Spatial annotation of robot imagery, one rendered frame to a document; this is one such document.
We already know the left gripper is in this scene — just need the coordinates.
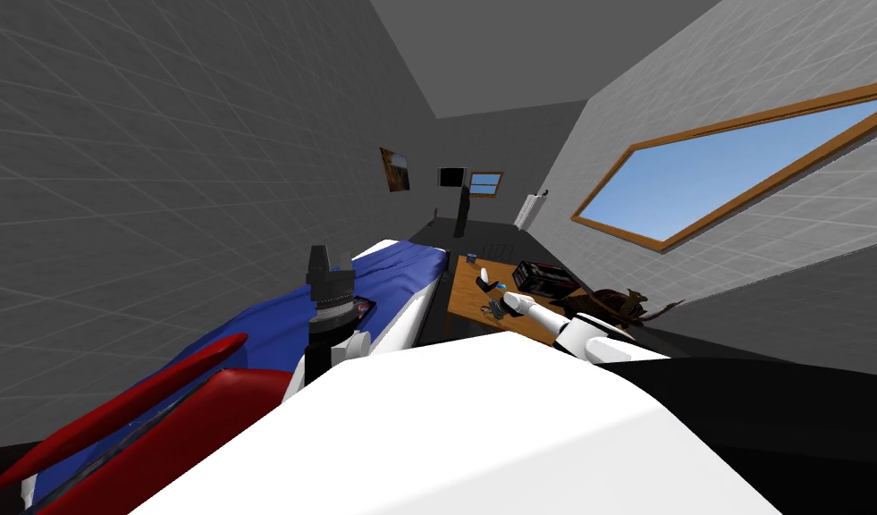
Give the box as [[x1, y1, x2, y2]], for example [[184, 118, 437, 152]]
[[306, 245, 357, 303]]

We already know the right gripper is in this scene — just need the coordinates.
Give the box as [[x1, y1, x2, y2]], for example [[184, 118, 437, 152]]
[[475, 267, 507, 297]]

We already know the brown wooden desk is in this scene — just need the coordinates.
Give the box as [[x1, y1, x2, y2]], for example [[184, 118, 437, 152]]
[[444, 255, 591, 346]]

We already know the black box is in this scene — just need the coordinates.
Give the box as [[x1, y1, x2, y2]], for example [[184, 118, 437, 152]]
[[512, 260, 584, 301]]

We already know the bed with blue blanket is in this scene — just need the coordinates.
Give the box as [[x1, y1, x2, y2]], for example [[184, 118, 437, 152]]
[[0, 239, 451, 515]]

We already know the small wood-framed window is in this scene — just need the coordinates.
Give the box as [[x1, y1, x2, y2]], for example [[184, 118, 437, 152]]
[[468, 171, 505, 198]]

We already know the dark brown figurine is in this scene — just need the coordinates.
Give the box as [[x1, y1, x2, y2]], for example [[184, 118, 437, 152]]
[[550, 287, 687, 332]]

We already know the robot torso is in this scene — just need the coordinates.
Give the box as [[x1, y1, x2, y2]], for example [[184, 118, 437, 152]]
[[126, 330, 784, 515]]

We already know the large wood-framed window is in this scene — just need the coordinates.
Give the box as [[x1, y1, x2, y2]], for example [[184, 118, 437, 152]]
[[569, 77, 877, 254]]

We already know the white wall radiator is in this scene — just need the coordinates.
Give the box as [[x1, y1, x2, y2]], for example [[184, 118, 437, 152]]
[[514, 190, 548, 232]]

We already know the brown wall picture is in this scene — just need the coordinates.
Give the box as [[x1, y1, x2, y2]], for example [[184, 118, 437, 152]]
[[379, 147, 411, 194]]

